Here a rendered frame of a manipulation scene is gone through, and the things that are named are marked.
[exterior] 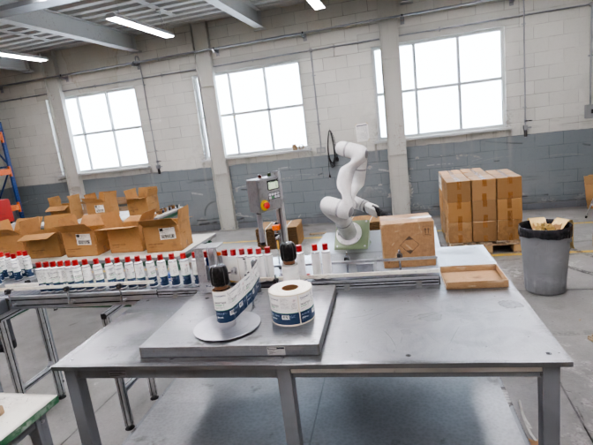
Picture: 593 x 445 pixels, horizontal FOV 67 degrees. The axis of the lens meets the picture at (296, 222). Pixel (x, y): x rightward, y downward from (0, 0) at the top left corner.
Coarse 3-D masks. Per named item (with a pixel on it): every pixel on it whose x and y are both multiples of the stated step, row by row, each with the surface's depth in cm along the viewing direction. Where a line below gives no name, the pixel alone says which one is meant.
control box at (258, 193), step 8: (272, 176) 261; (248, 184) 256; (256, 184) 251; (264, 184) 254; (248, 192) 258; (256, 192) 252; (264, 192) 254; (280, 192) 263; (256, 200) 254; (264, 200) 254; (272, 200) 259; (280, 200) 263; (256, 208) 256; (264, 208) 255; (272, 208) 259
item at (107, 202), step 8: (104, 192) 642; (112, 192) 656; (88, 200) 645; (96, 200) 642; (104, 200) 674; (112, 200) 657; (88, 208) 652; (96, 208) 648; (104, 208) 644; (112, 208) 656
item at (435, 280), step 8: (344, 280) 250; (352, 280) 248; (360, 280) 247; (368, 280) 246; (376, 280) 246; (384, 280) 245; (392, 280) 244; (400, 280) 243; (408, 280) 243; (416, 280) 242; (424, 280) 241; (432, 280) 240; (184, 288) 269; (192, 288) 268; (336, 288) 251; (352, 288) 249; (360, 288) 248; (160, 296) 273; (168, 296) 272
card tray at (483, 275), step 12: (480, 264) 251; (492, 264) 250; (444, 276) 249; (456, 276) 247; (468, 276) 245; (480, 276) 243; (492, 276) 241; (504, 276) 232; (456, 288) 231; (468, 288) 230; (480, 288) 228
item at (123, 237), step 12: (108, 216) 431; (132, 216) 454; (144, 216) 419; (108, 228) 419; (120, 228) 406; (132, 228) 416; (120, 240) 422; (132, 240) 419; (144, 240) 422; (120, 252) 425; (132, 252) 422
